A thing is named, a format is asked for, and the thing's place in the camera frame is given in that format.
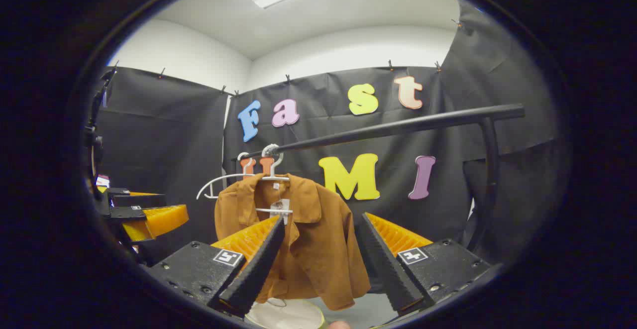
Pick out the black backdrop cloth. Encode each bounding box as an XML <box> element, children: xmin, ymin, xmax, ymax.
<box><xmin>95</xmin><ymin>0</ymin><xmax>558</xmax><ymax>265</ymax></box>

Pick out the white clothes hanger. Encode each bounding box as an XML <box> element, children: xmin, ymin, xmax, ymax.
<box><xmin>255</xmin><ymin>143</ymin><xmax>295</xmax><ymax>225</ymax></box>
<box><xmin>196</xmin><ymin>152</ymin><xmax>257</xmax><ymax>201</ymax></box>

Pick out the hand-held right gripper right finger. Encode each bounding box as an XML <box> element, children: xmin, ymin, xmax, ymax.
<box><xmin>354</xmin><ymin>212</ymin><xmax>493</xmax><ymax>317</ymax></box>

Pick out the brown shirt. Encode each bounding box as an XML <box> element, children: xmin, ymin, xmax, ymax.
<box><xmin>214</xmin><ymin>172</ymin><xmax>372</xmax><ymax>312</ymax></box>

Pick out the black clothes rack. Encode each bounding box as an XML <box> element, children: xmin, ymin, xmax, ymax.
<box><xmin>233</xmin><ymin>103</ymin><xmax>526</xmax><ymax>256</ymax></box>

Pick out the white laundry hamper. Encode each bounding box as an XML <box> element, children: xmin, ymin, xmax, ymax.
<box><xmin>245</xmin><ymin>298</ymin><xmax>328</xmax><ymax>329</ymax></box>

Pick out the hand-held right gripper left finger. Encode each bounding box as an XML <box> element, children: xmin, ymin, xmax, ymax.
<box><xmin>144</xmin><ymin>215</ymin><xmax>287</xmax><ymax>320</ymax></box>

